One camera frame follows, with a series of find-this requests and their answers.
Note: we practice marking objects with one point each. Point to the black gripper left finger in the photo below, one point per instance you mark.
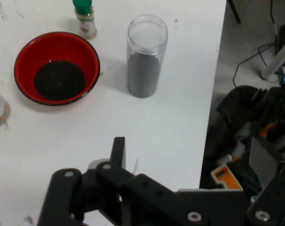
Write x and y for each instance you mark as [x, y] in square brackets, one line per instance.
[137, 195]

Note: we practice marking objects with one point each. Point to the white tube stand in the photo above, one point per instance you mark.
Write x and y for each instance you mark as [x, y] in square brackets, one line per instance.
[277, 61]

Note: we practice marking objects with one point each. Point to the orange white handheld device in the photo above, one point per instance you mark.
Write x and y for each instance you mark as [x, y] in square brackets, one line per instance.
[227, 179]

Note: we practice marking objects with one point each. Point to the red bowl black rim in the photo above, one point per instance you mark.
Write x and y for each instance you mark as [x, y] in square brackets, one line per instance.
[57, 47]

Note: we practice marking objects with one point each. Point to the green cap spice bottle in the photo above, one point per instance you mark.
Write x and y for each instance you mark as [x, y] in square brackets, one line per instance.
[85, 21]

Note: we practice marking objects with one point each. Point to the black seeds pile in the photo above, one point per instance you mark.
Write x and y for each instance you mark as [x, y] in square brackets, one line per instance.
[59, 80]

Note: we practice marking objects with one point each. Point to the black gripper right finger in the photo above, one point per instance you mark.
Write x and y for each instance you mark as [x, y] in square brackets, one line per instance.
[274, 202]

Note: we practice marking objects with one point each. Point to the black fabric bag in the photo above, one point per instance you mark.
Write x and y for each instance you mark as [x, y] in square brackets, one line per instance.
[238, 106]

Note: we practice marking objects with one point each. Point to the clear plastic jar black seeds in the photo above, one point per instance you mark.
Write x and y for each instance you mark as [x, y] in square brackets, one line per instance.
[144, 77]

